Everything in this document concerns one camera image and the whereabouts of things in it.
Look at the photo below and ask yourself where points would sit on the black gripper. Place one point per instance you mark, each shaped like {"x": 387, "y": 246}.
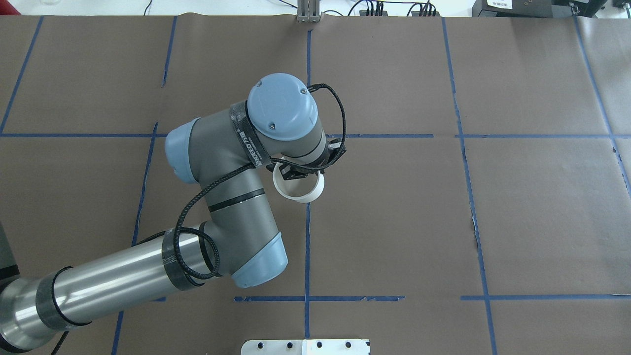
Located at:
{"x": 297, "y": 172}

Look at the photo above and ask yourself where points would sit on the white smiley face mug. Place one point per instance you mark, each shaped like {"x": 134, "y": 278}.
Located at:
{"x": 302, "y": 190}

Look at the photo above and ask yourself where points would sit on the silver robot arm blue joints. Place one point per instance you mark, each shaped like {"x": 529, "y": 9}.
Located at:
{"x": 226, "y": 229}

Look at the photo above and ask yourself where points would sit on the brown paper table cover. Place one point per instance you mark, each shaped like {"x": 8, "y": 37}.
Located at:
{"x": 480, "y": 206}

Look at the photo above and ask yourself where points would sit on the black desktop computer box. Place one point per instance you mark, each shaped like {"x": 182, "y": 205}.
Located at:
{"x": 524, "y": 9}

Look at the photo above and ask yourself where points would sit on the aluminium frame post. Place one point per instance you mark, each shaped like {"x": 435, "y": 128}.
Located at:
{"x": 308, "y": 11}

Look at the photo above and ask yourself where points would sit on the white pedestal column with base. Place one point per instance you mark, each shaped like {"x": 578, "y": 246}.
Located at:
{"x": 342, "y": 346}

